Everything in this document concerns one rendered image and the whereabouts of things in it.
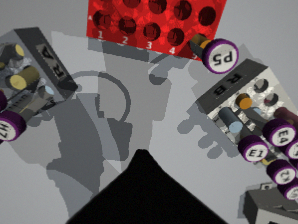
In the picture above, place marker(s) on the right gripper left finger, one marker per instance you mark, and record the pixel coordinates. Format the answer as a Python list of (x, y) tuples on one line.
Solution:
[(120, 202)]

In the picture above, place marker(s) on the red rack with round wells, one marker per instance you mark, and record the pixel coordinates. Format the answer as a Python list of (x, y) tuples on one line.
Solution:
[(167, 33)]

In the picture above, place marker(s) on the tube with dark purple cap labelled p5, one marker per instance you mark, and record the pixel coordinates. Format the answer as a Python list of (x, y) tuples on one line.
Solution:
[(219, 56)]

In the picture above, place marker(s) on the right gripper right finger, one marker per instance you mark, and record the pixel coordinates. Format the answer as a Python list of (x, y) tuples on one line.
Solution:
[(171, 203)]

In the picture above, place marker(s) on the tube with purple-rimmed white cap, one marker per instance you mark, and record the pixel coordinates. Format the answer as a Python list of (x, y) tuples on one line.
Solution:
[(294, 162)]

